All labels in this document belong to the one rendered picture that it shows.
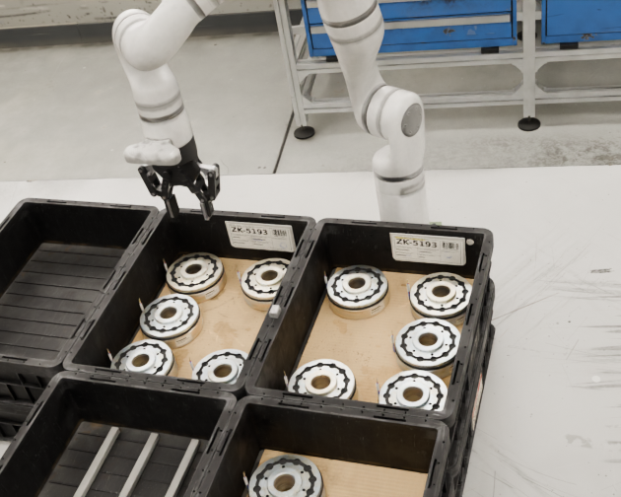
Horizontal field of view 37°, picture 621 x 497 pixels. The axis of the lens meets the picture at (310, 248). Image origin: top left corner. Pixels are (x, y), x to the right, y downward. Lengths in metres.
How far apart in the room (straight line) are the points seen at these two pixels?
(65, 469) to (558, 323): 0.86
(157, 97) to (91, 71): 2.97
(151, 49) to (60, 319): 0.58
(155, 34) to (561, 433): 0.86
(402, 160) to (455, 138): 1.78
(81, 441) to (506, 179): 1.04
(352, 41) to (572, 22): 1.83
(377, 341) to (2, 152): 2.69
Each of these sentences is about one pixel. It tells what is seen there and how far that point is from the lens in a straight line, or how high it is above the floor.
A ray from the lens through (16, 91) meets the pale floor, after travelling 4.40.
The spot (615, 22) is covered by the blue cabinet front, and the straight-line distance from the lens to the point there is 3.27.
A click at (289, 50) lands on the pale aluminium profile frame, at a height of 0.36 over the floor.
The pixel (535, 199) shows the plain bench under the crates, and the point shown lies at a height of 0.70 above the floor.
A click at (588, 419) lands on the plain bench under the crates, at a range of 1.55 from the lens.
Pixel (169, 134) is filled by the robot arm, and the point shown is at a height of 1.17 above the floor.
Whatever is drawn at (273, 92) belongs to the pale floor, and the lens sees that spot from 3.85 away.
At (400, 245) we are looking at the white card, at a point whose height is 0.89.
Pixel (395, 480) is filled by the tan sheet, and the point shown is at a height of 0.83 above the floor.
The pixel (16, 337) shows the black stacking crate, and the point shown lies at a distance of 1.71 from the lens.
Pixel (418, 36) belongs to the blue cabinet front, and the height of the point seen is 0.37.
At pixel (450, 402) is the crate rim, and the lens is 1.27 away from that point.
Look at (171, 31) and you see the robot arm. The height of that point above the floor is 1.33.
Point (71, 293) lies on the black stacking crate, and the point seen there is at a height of 0.83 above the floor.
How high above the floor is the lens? 1.90
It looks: 39 degrees down
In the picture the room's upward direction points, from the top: 11 degrees counter-clockwise
